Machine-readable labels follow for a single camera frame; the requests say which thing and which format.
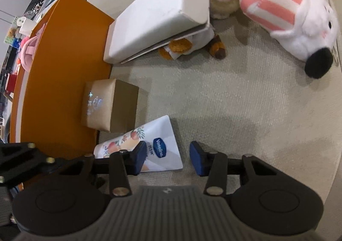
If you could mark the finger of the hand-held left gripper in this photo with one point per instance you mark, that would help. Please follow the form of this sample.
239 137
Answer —
26 158

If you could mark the pink pouch bag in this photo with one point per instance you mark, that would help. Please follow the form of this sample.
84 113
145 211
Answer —
26 54

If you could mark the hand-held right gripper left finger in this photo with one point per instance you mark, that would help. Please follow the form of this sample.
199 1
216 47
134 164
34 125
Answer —
139 159

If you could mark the beige sofa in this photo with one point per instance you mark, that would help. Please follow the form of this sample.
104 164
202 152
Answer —
240 110

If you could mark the orange cardboard box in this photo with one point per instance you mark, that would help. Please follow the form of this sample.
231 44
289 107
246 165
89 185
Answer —
61 70

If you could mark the white rectangular box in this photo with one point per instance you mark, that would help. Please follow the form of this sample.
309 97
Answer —
160 8

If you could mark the white dog plush striped cup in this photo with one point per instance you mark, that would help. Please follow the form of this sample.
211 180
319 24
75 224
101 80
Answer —
280 0

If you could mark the white hand cream tube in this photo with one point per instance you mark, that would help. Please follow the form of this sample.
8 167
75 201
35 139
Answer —
160 136

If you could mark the brown gift box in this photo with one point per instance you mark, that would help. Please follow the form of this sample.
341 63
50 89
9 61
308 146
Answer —
107 104

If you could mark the round white tag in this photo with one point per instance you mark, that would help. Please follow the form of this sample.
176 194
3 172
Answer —
20 20

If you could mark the red panda plush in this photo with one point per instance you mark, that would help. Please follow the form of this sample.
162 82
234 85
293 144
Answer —
181 44

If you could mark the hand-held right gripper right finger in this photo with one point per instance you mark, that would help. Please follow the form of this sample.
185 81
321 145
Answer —
197 159

